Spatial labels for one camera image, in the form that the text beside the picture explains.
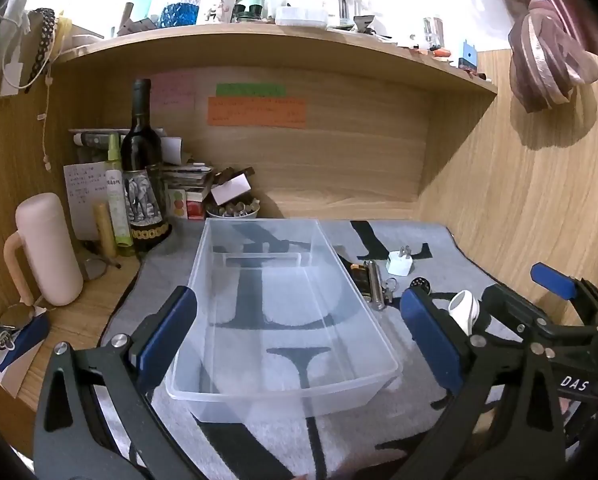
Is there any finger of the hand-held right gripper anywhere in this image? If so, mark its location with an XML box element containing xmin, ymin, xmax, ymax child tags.
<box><xmin>481</xmin><ymin>284</ymin><xmax>556</xmax><ymax>345</ymax></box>
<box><xmin>530</xmin><ymin>261</ymin><xmax>598</xmax><ymax>332</ymax></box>

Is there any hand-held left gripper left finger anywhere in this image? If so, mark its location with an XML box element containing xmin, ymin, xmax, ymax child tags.
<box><xmin>33</xmin><ymin>285</ymin><xmax>214</xmax><ymax>480</ymax></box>

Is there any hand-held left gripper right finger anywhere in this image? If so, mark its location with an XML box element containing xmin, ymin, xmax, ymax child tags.
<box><xmin>400</xmin><ymin>287</ymin><xmax>567</xmax><ymax>480</ymax></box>

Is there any white handheld massager device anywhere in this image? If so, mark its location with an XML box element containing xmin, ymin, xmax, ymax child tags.
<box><xmin>449</xmin><ymin>290</ymin><xmax>480</xmax><ymax>333</ymax></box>

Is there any white plug adapter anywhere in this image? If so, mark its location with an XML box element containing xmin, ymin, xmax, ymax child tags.
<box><xmin>386</xmin><ymin>245</ymin><xmax>414</xmax><ymax>277</ymax></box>

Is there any clear plastic storage bin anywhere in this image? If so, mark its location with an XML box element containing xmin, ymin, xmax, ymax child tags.
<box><xmin>166</xmin><ymin>217</ymin><xmax>404</xmax><ymax>423</ymax></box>

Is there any small round mirror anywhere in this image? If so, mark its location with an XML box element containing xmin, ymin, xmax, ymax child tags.
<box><xmin>76</xmin><ymin>252</ymin><xmax>123</xmax><ymax>282</ymax></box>

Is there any yellow tube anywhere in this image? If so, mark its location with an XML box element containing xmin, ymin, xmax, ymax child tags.
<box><xmin>94</xmin><ymin>202</ymin><xmax>118</xmax><ymax>259</ymax></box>

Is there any fruit print card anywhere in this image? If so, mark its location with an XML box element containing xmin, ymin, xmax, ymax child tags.
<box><xmin>168</xmin><ymin>188</ymin><xmax>188</xmax><ymax>220</ymax></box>

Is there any red small box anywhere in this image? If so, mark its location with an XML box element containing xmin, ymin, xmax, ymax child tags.
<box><xmin>185</xmin><ymin>189</ymin><xmax>210</xmax><ymax>221</ymax></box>

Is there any white bowl of stones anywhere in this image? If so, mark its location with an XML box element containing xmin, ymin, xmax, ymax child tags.
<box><xmin>205</xmin><ymin>199</ymin><xmax>261</xmax><ymax>221</ymax></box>

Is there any grey mat with black letters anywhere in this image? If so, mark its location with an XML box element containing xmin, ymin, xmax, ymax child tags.
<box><xmin>99</xmin><ymin>219</ymin><xmax>527</xmax><ymax>480</ymax></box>

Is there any dark slim box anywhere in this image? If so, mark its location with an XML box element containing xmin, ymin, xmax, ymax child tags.
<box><xmin>146</xmin><ymin>162</ymin><xmax>170</xmax><ymax>222</ymax></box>

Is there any green spray bottle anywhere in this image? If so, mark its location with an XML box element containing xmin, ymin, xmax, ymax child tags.
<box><xmin>105</xmin><ymin>133</ymin><xmax>134</xmax><ymax>250</ymax></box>

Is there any round metal disc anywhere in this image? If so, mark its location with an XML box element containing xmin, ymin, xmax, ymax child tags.
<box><xmin>0</xmin><ymin>304</ymin><xmax>38</xmax><ymax>332</ymax></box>

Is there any brown box with white card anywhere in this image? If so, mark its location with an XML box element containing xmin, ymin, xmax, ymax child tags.
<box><xmin>210</xmin><ymin>166</ymin><xmax>256</xmax><ymax>206</ymax></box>

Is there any stack of booklets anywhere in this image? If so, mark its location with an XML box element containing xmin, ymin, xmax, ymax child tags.
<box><xmin>164</xmin><ymin>160</ymin><xmax>216</xmax><ymax>192</ymax></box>

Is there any blue and white box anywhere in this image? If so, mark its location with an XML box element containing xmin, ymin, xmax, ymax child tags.
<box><xmin>0</xmin><ymin>305</ymin><xmax>50</xmax><ymax>399</ymax></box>

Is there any handwritten paper note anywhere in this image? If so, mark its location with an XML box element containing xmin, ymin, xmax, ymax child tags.
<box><xmin>63</xmin><ymin>161</ymin><xmax>110</xmax><ymax>241</ymax></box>

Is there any white paper roll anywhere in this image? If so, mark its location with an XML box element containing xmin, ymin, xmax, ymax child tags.
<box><xmin>158</xmin><ymin>135</ymin><xmax>184</xmax><ymax>166</ymax></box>

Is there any dark wine bottle elephant label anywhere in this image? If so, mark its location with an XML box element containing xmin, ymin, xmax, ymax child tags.
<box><xmin>120</xmin><ymin>78</ymin><xmax>174</xmax><ymax>257</ymax></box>

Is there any patterned tube lying flat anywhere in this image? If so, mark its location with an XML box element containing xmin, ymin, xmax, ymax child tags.
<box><xmin>70</xmin><ymin>129</ymin><xmax>130</xmax><ymax>149</ymax></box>

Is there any striped pink curtain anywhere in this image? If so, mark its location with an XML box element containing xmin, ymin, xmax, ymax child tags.
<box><xmin>451</xmin><ymin>0</ymin><xmax>598</xmax><ymax>114</ymax></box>

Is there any orange paper note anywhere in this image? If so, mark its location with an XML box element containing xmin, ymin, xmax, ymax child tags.
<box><xmin>208</xmin><ymin>96</ymin><xmax>308</xmax><ymax>129</ymax></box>

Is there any pink paper note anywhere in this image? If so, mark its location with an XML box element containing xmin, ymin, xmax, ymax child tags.
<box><xmin>149</xmin><ymin>72</ymin><xmax>198</xmax><ymax>110</ymax></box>

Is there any green paper note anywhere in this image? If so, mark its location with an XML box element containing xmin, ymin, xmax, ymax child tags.
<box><xmin>215</xmin><ymin>82</ymin><xmax>288</xmax><ymax>98</ymax></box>

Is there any wooden shelf board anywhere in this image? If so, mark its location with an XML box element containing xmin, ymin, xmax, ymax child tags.
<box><xmin>53</xmin><ymin>22</ymin><xmax>500</xmax><ymax>97</ymax></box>

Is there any white hanging tag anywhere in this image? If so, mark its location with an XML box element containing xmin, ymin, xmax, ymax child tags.
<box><xmin>0</xmin><ymin>9</ymin><xmax>32</xmax><ymax>97</ymax></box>

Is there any black patterned headband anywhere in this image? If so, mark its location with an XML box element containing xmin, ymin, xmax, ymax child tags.
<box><xmin>23</xmin><ymin>7</ymin><xmax>58</xmax><ymax>95</ymax></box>

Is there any blue patterned glass bottle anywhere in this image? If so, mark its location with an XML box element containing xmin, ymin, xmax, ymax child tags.
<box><xmin>159</xmin><ymin>0</ymin><xmax>202</xmax><ymax>29</ymax></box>

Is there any white printed mug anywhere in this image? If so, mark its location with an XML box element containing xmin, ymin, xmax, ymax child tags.
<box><xmin>198</xmin><ymin>0</ymin><xmax>236</xmax><ymax>25</ymax></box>

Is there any white shallow tray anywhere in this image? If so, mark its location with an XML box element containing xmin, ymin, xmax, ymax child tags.
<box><xmin>275</xmin><ymin>6</ymin><xmax>328</xmax><ymax>29</ymax></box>

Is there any pink cup with handle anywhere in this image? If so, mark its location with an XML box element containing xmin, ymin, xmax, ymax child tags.
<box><xmin>4</xmin><ymin>192</ymin><xmax>84</xmax><ymax>307</ymax></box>

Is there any white hanging cord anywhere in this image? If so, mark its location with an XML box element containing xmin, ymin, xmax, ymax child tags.
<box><xmin>40</xmin><ymin>75</ymin><xmax>56</xmax><ymax>177</ymax></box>

